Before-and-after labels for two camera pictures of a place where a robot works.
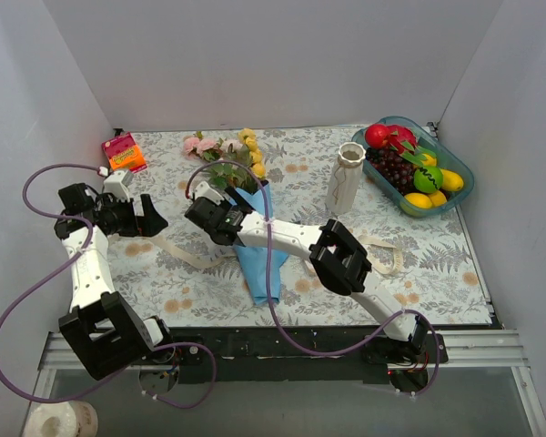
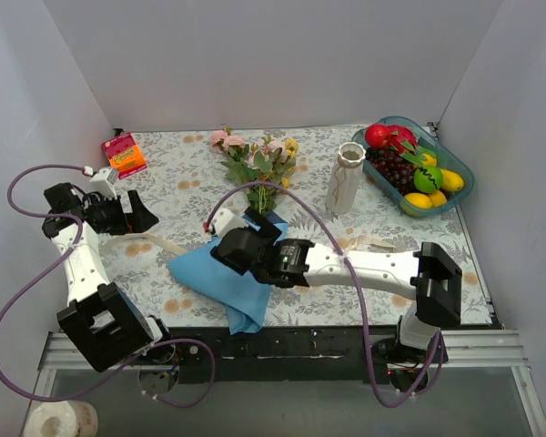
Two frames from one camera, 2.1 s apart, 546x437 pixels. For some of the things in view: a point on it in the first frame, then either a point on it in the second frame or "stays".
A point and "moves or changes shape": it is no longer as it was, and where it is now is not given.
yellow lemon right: (450, 180) stays
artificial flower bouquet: (230, 163) → (268, 163)
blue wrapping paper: (263, 269) moves or changes shape
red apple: (377, 136) stays
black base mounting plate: (309, 355) stays
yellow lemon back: (430, 162) stays
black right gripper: (199, 215) → (244, 235)
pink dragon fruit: (403, 140) stays
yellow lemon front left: (419, 199) stays
